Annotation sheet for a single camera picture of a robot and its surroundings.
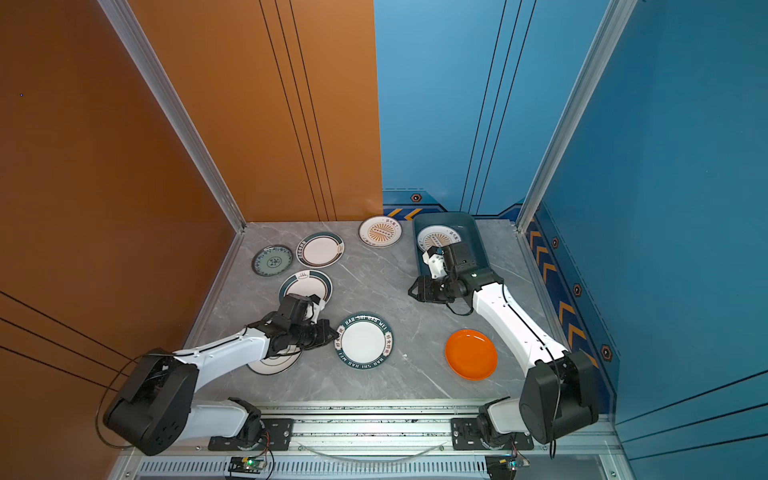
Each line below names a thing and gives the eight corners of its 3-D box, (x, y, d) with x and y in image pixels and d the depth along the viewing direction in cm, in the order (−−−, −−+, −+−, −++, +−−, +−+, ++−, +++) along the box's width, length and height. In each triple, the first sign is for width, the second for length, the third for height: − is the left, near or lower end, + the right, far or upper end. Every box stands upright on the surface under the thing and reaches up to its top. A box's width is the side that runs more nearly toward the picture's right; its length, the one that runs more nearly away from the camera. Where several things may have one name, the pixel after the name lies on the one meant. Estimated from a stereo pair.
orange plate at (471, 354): (448, 380, 84) (450, 377, 81) (443, 333, 93) (444, 329, 90) (499, 380, 84) (502, 377, 81) (489, 333, 93) (492, 329, 90)
